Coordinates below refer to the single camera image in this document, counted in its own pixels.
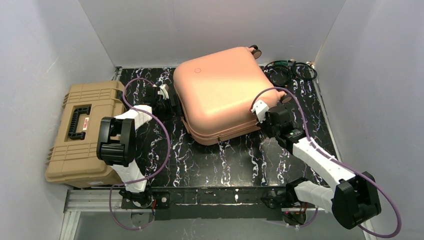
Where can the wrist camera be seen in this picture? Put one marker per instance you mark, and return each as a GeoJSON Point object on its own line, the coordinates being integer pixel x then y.
{"type": "Point", "coordinates": [260, 108]}
{"type": "Point", "coordinates": [163, 91]}

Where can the tan plastic tool case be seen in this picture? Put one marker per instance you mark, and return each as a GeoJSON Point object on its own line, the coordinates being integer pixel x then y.
{"type": "Point", "coordinates": [73, 159]}

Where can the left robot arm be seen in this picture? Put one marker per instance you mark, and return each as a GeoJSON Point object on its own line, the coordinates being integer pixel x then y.
{"type": "Point", "coordinates": [116, 144]}

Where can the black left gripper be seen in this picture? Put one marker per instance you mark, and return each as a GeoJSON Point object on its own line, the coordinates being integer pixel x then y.
{"type": "Point", "coordinates": [169, 108]}

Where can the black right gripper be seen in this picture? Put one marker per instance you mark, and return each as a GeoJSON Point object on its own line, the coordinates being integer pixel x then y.
{"type": "Point", "coordinates": [269, 117]}

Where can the aluminium frame rail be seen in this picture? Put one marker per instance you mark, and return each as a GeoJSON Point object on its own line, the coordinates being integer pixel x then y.
{"type": "Point", "coordinates": [192, 214]}

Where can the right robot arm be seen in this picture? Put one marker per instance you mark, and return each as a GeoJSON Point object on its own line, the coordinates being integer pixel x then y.
{"type": "Point", "coordinates": [348, 196]}

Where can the pink suitcase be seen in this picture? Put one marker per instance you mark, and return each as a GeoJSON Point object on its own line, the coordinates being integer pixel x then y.
{"type": "Point", "coordinates": [217, 92]}

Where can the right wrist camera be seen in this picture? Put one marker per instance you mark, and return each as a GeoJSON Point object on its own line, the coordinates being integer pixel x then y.
{"type": "Point", "coordinates": [260, 108]}

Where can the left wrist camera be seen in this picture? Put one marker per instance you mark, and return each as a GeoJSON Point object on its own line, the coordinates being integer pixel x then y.
{"type": "Point", "coordinates": [163, 91]}

